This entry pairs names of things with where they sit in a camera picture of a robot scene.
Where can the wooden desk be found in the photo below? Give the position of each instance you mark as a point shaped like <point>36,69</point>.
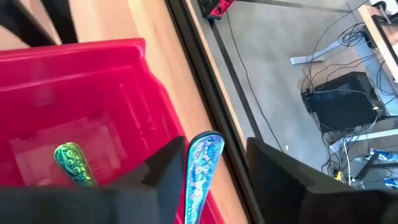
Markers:
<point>382,37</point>

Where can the white desk foot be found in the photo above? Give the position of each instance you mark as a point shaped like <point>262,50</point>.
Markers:
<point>363,140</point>
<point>314,53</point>

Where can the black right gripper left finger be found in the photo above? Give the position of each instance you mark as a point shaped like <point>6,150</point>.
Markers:
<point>93,205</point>

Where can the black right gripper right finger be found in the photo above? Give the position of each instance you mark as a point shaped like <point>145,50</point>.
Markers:
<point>311,205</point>

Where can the red plastic bin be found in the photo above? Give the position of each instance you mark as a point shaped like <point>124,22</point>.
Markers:
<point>93,93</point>

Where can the black metal table frame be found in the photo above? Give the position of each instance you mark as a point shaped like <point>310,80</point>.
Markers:
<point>203,77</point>

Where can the black floor computer box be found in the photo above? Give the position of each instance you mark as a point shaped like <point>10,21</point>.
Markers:
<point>342,105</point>

